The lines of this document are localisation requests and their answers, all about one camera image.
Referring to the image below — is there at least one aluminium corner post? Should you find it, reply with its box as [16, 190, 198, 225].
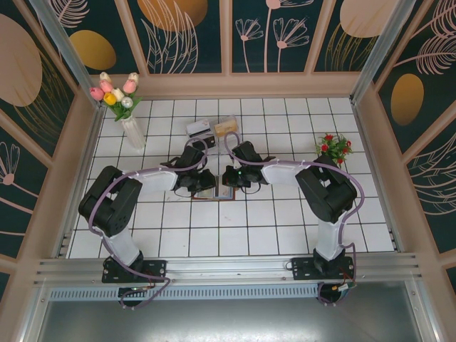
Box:
[30, 0, 104, 111]
[351, 0, 409, 105]

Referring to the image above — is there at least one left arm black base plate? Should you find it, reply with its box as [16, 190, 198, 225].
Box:
[102, 259, 168, 284]

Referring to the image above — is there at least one white ribbed vase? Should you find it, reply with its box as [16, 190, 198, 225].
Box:
[120, 116, 147, 150]

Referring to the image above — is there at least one black card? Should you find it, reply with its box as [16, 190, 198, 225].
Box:
[192, 137, 217, 150]

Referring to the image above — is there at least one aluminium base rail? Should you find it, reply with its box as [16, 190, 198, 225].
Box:
[33, 252, 425, 286]

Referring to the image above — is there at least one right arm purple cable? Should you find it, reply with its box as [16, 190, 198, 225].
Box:
[223, 131, 364, 307]

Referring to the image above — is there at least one grey slotted cable duct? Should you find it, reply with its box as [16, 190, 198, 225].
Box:
[48, 284, 321, 301]

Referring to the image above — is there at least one artificial tulip bouquet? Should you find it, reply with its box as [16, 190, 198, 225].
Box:
[89, 71, 143, 123]

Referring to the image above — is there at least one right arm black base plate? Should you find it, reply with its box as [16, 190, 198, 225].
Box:
[291, 256, 357, 282]

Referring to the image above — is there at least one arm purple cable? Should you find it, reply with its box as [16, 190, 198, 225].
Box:
[87, 138, 209, 309]
[223, 131, 364, 307]

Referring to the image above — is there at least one small red flower plant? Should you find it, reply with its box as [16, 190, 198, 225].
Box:
[315, 132, 356, 169]

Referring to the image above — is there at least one white card with logo print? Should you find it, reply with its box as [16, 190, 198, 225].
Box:
[186, 120, 212, 139]

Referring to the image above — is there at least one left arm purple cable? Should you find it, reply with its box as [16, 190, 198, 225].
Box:
[87, 138, 209, 309]

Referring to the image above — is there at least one clear acrylic card stand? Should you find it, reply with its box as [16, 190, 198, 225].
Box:
[185, 113, 244, 160]

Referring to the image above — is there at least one aluminium side rail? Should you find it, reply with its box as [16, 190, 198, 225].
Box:
[351, 102, 405, 252]
[53, 105, 108, 259]

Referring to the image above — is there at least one steel sheet panel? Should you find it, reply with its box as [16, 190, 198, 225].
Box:
[21, 279, 442, 342]

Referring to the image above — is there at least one tan card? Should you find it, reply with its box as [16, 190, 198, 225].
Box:
[213, 120, 239, 138]

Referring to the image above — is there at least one brown leather card holder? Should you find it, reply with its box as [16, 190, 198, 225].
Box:
[190, 187, 237, 202]

